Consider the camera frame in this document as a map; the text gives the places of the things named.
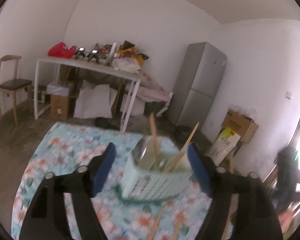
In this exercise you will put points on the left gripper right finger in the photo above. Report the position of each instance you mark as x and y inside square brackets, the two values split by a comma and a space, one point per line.
[242, 200]

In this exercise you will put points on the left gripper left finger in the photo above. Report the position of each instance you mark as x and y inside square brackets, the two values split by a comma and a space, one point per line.
[46, 216]

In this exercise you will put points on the stainless steel spoon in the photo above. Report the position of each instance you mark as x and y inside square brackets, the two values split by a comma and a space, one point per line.
[139, 151]

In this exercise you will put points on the white ceramic spoon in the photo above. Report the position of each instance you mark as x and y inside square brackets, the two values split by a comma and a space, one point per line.
[184, 162]

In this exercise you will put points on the person's right hand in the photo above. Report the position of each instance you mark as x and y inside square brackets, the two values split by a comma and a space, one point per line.
[285, 219]

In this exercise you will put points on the floral turquoise tablecloth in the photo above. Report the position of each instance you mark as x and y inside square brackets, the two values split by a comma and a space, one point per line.
[65, 147]

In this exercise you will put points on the brown cardboard box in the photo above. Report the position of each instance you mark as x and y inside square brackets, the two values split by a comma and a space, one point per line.
[243, 126]

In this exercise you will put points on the white yellow paper bag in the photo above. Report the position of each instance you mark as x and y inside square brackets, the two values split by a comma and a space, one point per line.
[223, 144]

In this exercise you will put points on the mint green utensil holder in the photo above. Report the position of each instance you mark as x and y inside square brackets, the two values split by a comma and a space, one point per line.
[140, 185]

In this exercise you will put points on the small dark bin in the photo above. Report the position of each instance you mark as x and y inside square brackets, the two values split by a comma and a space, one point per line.
[182, 133]

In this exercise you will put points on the cardboard box under table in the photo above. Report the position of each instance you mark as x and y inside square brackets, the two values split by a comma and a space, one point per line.
[59, 107]

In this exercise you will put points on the white bag under table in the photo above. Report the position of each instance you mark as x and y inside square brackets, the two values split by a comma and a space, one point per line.
[94, 101]

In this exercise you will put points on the silver refrigerator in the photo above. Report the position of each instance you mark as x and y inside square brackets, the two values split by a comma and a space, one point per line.
[197, 84]

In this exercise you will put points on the white metal side table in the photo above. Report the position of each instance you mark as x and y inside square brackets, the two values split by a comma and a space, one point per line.
[94, 73]

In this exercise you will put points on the wooden chair dark seat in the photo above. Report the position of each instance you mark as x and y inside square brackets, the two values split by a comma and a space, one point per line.
[15, 85]

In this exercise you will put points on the pink floral folding bed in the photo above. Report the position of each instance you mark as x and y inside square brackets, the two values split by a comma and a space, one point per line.
[142, 85]

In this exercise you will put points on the red plastic bag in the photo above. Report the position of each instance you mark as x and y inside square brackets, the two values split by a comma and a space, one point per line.
[62, 51]

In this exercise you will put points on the yellow bag on table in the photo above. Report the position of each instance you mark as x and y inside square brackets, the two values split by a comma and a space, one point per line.
[130, 50]

